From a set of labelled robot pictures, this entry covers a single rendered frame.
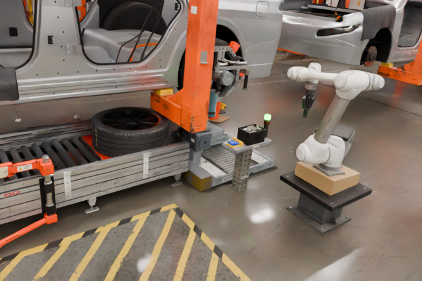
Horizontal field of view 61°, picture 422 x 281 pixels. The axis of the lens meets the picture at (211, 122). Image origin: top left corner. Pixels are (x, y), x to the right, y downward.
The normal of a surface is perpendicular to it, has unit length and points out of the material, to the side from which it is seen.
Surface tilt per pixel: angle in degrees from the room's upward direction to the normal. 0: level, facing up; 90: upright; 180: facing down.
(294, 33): 88
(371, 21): 86
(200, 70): 90
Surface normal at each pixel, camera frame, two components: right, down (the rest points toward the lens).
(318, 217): -0.80, 0.15
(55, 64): 0.61, 0.37
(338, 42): -0.31, 0.31
